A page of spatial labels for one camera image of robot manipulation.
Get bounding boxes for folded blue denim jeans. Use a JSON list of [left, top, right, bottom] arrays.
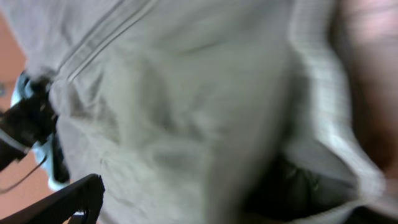
[[11, 72, 70, 191]]

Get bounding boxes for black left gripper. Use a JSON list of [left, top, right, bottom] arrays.
[[0, 76, 71, 184]]

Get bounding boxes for grey shorts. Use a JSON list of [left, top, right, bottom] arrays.
[[1, 0, 385, 223]]

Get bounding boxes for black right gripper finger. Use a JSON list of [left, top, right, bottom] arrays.
[[1, 174, 105, 224]]

